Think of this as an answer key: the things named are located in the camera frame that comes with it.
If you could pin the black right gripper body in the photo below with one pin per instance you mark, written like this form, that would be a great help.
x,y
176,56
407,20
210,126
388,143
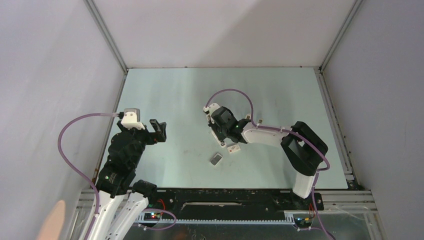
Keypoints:
x,y
221,132

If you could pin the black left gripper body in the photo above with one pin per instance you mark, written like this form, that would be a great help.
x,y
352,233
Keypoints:
x,y
143,137

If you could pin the staple tray with staples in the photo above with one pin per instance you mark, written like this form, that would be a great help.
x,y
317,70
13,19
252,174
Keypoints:
x,y
216,159

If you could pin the white stapler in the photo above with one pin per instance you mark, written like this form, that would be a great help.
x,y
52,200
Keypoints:
x,y
220,142

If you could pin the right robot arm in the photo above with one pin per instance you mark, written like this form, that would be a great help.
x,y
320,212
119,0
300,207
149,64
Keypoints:
x,y
302,146

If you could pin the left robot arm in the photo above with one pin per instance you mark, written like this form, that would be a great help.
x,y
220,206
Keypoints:
x,y
119,203

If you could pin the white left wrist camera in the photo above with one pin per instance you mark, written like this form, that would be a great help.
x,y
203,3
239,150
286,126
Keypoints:
x,y
131,119

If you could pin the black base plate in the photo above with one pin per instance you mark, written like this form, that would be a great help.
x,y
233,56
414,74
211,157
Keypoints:
x,y
233,205

